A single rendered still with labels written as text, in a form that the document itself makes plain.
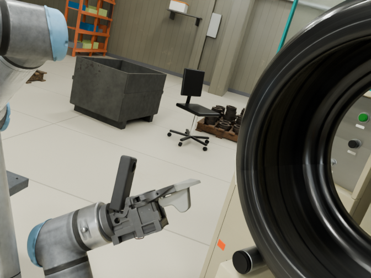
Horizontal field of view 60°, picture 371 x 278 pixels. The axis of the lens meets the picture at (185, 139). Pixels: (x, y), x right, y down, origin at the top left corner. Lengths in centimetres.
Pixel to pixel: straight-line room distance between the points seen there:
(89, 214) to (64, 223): 6
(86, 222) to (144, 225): 12
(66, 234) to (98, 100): 350
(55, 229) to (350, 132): 105
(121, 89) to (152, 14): 754
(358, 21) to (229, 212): 125
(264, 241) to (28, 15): 64
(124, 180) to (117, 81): 332
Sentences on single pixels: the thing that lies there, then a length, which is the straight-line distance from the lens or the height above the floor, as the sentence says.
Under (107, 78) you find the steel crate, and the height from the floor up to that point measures 59.
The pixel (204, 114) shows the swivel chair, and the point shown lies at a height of 47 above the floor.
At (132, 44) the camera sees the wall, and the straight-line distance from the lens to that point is 1147.
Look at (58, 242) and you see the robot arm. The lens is 72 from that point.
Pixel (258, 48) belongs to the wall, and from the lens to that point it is 1064.
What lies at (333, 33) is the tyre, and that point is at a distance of 55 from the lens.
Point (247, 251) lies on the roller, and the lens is 68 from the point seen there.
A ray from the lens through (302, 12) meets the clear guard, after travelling 151.
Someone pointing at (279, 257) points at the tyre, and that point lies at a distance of 60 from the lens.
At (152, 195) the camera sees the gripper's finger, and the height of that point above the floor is 98.
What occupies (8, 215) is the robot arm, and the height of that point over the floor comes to 90.
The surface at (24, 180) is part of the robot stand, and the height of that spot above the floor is 60.
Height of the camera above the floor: 128
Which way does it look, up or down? 17 degrees down
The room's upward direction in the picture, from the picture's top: 15 degrees clockwise
